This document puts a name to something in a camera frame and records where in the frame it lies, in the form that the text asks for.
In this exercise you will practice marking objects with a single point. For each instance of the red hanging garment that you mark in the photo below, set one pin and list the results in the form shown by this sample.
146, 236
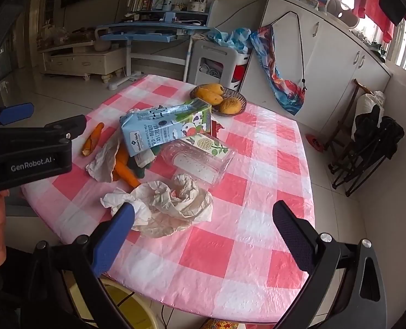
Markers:
364, 0

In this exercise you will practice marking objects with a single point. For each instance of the white plastic bag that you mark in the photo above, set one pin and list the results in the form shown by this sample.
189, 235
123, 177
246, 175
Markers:
370, 101

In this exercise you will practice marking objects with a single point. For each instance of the brown wooden folding chair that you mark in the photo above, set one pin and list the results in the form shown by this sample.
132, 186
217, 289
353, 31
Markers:
346, 109

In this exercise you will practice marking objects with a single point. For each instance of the small orange peel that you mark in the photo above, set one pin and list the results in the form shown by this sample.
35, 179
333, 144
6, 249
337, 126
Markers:
91, 138

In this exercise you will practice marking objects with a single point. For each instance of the pink white checked tablecloth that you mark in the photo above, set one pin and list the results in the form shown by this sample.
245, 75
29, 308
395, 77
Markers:
223, 246

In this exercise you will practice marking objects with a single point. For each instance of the red slipper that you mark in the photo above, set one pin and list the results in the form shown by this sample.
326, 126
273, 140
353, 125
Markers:
315, 142

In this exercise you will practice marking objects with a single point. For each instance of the blue green milk carton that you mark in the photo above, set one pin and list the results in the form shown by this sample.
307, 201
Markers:
155, 133

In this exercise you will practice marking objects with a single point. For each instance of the white round jar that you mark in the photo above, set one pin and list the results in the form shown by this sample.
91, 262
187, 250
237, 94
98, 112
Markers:
102, 45

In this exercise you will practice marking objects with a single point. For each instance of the red snack packet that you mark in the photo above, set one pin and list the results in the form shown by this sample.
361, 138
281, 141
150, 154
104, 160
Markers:
216, 128

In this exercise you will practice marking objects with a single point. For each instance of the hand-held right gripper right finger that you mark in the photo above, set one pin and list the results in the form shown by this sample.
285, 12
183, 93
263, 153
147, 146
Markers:
292, 236

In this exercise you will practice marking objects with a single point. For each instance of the white plastic stool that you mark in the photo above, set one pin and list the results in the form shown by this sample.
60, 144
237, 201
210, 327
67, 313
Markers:
216, 53

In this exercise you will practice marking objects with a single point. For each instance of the colourful printed bag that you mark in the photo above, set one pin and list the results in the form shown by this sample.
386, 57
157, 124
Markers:
275, 75

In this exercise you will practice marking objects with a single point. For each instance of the blue patterned cloth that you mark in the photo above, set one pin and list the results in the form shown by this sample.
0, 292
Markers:
230, 37

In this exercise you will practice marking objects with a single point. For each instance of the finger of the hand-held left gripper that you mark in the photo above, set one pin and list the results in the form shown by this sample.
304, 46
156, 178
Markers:
64, 126
16, 113

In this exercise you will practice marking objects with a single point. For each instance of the white tissue paper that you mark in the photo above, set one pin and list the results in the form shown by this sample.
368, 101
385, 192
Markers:
175, 209

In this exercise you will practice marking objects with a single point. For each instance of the green plush toy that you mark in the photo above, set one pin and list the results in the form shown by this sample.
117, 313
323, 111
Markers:
141, 170

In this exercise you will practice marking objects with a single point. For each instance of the colourful crochet cushion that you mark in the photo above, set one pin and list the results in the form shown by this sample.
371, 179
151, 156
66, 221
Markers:
223, 325

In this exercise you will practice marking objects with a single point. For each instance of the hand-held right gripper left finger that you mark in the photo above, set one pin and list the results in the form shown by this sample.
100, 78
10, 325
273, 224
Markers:
114, 236

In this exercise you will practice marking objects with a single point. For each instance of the clear plastic bag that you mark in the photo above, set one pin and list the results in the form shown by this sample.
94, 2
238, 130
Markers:
55, 34

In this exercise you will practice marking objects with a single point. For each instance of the woven fruit basket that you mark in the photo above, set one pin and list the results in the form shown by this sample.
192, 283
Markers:
240, 101

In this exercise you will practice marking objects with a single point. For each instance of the crumpled beige paper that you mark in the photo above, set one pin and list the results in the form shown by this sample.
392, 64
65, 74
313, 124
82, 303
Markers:
103, 161

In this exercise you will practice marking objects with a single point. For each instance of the clear plastic bottle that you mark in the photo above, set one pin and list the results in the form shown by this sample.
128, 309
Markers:
196, 164

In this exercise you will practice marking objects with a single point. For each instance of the black folding chairs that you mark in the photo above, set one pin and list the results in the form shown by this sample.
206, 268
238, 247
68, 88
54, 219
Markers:
377, 137

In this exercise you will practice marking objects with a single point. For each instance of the blue study desk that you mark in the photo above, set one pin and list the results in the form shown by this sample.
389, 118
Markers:
148, 29

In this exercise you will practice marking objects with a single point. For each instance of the white television stand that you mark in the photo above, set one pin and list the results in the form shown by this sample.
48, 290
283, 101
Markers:
83, 58

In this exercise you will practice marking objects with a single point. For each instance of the yellow mango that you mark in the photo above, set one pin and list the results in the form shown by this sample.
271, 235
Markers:
211, 99
229, 105
211, 88

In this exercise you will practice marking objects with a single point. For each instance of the white cabinet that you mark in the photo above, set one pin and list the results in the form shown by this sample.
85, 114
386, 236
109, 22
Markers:
326, 61

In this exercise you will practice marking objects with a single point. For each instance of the white pen holder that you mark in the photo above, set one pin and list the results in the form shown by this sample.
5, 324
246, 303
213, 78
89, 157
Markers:
197, 6

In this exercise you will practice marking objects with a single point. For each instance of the long orange peel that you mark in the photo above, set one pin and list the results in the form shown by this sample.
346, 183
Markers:
126, 171

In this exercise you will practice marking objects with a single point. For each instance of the yellow plastic bucket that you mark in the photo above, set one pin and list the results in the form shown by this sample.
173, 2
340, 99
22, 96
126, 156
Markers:
134, 312

